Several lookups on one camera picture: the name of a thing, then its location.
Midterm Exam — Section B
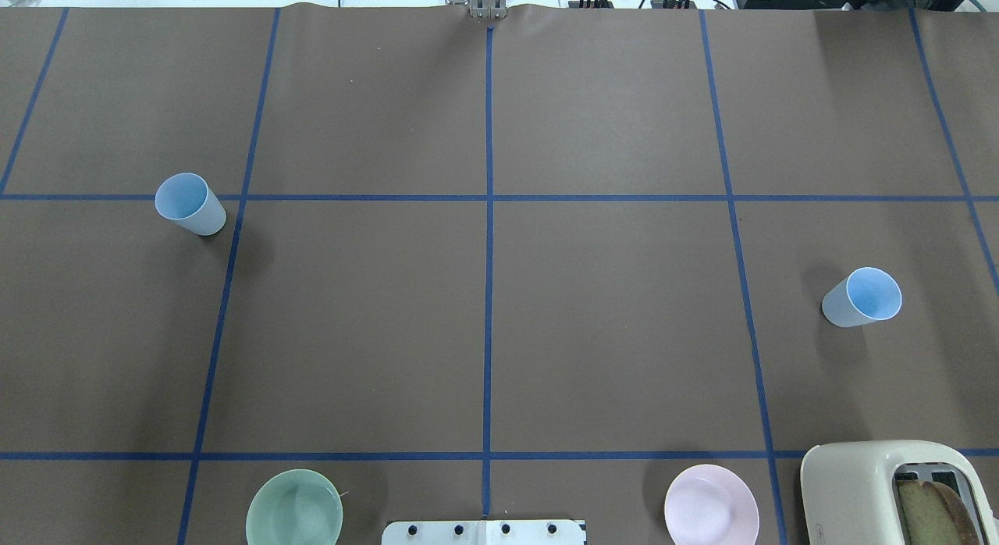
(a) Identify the cream toaster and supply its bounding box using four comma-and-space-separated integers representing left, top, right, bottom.
800, 440, 997, 544

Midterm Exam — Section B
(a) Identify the green bowl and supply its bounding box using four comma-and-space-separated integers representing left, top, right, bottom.
245, 469, 345, 544

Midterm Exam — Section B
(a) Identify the pink bowl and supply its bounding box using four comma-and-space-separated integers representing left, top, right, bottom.
663, 464, 760, 544

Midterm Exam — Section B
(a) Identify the white camera pole base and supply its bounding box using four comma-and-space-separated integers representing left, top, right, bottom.
381, 519, 588, 544

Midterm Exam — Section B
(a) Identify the aluminium frame post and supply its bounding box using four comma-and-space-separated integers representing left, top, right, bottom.
468, 0, 507, 20

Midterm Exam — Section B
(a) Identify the brown paper table mat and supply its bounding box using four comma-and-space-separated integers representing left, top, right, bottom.
1, 4, 997, 544

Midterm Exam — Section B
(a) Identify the light blue cup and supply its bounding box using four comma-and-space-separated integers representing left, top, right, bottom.
154, 173, 227, 237
821, 267, 903, 328

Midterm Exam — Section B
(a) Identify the bread slice in toaster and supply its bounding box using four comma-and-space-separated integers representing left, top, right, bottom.
897, 480, 982, 544

